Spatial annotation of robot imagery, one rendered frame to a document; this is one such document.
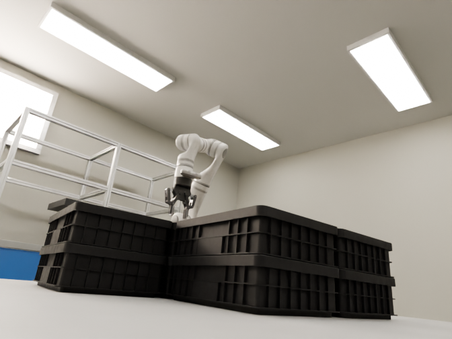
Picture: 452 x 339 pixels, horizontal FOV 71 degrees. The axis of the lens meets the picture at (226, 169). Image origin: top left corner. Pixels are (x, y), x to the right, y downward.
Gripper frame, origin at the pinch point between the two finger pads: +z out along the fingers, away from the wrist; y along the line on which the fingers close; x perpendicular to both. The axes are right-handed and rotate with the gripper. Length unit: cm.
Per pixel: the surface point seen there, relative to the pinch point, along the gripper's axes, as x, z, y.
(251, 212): 57, 9, 11
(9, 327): 78, 30, 55
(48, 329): 78, 30, 52
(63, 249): 18.7, 20.0, 41.3
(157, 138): -288, -167, -101
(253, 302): 58, 28, 10
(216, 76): -124, -177, -87
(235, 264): 52, 21, 11
